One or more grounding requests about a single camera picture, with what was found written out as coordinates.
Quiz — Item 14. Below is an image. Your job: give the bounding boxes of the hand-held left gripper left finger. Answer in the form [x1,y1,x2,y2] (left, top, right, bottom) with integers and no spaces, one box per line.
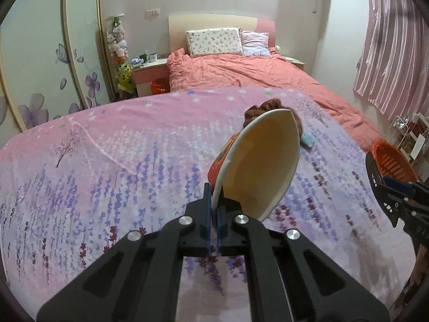
[36,182,215,322]

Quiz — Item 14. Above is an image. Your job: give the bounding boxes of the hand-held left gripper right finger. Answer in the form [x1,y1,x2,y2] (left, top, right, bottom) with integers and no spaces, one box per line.
[216,198,391,322]

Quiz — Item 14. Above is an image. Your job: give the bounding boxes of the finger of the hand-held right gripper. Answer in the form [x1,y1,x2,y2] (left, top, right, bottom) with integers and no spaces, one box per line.
[385,193,419,225]
[382,175,429,205]

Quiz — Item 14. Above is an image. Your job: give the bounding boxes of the black mesh basket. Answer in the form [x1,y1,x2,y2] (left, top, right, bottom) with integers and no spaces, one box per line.
[365,152,401,229]

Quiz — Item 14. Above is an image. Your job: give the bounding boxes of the orange plastic basket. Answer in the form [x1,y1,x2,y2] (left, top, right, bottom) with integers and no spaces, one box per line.
[370,141,421,183]

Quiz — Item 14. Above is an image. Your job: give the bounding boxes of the red paper noodle bowl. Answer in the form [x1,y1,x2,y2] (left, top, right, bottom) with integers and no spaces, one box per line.
[207,109,300,222]

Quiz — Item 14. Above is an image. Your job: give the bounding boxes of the person's right forearm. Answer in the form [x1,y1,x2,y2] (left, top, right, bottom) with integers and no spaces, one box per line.
[414,243,429,296]

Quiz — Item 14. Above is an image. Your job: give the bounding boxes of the pink lavender printed bedsheet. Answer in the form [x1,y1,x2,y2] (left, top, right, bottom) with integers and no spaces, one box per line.
[0,87,419,322]

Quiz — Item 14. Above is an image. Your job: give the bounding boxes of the orange waste bin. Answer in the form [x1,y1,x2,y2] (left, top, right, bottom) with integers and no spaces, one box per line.
[150,78,168,95]

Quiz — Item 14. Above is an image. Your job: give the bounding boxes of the pink striped curtain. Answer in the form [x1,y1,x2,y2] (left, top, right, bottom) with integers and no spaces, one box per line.
[353,0,429,121]

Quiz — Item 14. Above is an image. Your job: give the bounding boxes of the bed with coral duvet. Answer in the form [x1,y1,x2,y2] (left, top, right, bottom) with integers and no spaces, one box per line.
[167,47,384,148]

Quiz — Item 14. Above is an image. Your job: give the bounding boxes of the pink white nightstand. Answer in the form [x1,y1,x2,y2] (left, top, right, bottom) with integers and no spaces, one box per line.
[131,58,170,97]

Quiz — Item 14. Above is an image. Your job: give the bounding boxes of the beige bedside table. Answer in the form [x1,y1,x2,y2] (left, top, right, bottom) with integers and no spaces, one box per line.
[285,56,305,71]

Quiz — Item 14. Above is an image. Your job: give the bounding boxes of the green yellow plush toy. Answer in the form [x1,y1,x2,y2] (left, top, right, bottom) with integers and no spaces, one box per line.
[116,62,136,94]

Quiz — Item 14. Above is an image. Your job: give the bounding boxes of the white floral pillow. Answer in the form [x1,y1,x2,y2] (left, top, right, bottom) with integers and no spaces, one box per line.
[185,28,243,57]

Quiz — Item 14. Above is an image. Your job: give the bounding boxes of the pink striped pillow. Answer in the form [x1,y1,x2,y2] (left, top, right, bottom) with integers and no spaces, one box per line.
[239,30,273,56]

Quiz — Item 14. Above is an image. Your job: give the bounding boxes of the floral wardrobe doors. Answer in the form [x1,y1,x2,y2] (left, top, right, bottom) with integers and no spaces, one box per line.
[0,0,114,131]

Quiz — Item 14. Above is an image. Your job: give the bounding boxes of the white wire rack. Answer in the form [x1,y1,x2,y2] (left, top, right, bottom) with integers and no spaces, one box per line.
[384,112,429,168]

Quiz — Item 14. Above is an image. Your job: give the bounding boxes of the hanging plush toy string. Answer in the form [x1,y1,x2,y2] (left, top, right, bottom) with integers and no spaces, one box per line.
[105,17,128,63]

